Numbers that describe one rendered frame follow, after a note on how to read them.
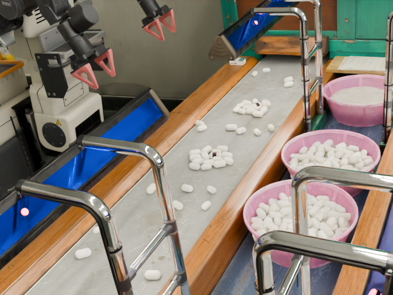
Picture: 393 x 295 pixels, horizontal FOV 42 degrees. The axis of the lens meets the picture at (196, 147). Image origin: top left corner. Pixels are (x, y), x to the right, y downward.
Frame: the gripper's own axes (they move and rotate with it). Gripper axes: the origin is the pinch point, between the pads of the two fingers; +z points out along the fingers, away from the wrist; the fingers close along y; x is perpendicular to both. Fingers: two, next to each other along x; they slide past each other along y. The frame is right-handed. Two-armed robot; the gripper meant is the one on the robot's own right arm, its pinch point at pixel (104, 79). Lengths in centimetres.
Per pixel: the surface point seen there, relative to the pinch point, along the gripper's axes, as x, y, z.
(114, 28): 116, 173, -18
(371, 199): -59, -12, 56
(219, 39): -36.8, 5.4, 7.1
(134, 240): -12, -38, 35
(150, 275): -22, -49, 38
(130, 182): -0.1, -15.7, 27.6
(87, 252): -5, -46, 30
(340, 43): -41, 82, 40
